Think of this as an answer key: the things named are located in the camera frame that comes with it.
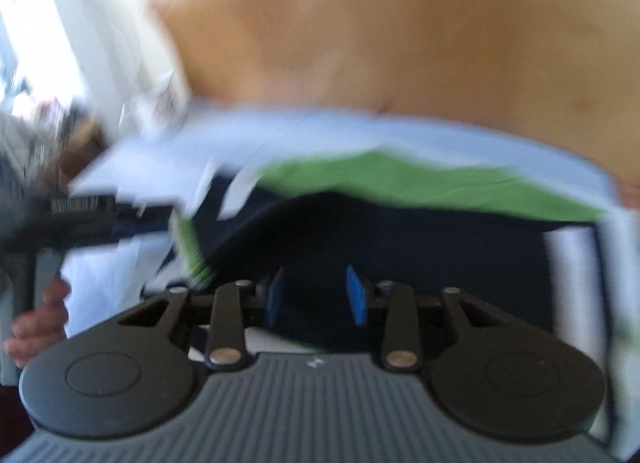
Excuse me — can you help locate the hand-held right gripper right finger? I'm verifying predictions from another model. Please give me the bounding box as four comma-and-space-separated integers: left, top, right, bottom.
346, 265, 507, 373

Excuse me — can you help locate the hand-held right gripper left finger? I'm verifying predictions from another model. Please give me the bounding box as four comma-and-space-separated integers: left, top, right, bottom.
117, 267, 287, 372

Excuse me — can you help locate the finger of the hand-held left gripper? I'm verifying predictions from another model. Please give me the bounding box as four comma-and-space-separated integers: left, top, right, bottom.
114, 210, 173, 246

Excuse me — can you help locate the navy green white sweater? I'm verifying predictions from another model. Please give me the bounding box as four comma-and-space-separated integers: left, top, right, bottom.
142, 150, 626, 359

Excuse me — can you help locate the person's left hand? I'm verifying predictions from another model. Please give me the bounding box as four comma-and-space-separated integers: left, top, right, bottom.
4, 278, 72, 370

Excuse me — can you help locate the wood-pattern board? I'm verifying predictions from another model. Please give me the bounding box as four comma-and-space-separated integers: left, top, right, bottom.
145, 0, 640, 181

